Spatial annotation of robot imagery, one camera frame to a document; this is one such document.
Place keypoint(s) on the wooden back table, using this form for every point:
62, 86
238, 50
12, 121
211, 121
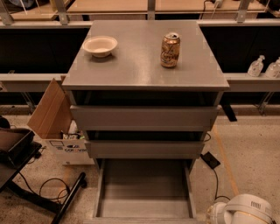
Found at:
48, 11

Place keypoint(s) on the black power adapter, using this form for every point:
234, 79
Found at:
210, 160

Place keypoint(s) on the grey bottom drawer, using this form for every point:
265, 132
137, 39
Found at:
144, 191

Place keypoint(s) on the open cardboard box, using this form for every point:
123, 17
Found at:
53, 122

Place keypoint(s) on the gold soda can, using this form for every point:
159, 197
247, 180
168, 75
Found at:
170, 49

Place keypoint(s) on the black tray on stand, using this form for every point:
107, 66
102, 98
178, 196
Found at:
12, 142

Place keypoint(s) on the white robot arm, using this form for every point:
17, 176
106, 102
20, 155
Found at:
241, 209

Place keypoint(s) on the black rolling stand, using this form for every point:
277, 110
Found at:
39, 191

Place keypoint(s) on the grey top drawer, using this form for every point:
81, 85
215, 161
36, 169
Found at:
144, 118

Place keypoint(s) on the grey drawer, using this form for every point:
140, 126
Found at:
144, 118
144, 149
144, 191

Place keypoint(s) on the white paper bowl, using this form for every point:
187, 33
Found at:
100, 46

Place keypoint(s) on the clear sanitizer pump bottle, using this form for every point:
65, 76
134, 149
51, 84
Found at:
256, 67

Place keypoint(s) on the grey drawer cabinet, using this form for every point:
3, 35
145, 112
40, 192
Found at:
154, 98

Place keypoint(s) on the grey middle drawer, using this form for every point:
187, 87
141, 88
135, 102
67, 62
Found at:
144, 149

